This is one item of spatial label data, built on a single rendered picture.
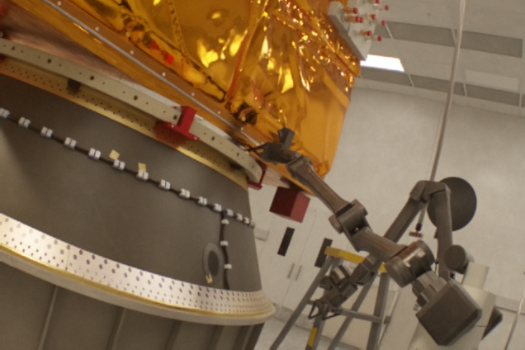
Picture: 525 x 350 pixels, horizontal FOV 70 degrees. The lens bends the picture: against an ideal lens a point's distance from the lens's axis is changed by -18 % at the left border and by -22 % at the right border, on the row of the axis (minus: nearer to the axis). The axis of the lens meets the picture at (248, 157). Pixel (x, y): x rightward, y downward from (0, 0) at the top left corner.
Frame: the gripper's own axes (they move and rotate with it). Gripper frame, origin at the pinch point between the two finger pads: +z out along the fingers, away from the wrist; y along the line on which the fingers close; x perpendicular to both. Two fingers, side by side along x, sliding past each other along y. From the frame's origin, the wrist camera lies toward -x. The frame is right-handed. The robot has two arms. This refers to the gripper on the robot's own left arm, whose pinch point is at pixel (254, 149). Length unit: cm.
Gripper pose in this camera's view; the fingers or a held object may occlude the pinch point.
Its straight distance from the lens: 184.2
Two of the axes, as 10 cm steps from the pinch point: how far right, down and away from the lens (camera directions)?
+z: -7.8, -1.8, 6.0
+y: -5.2, -3.3, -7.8
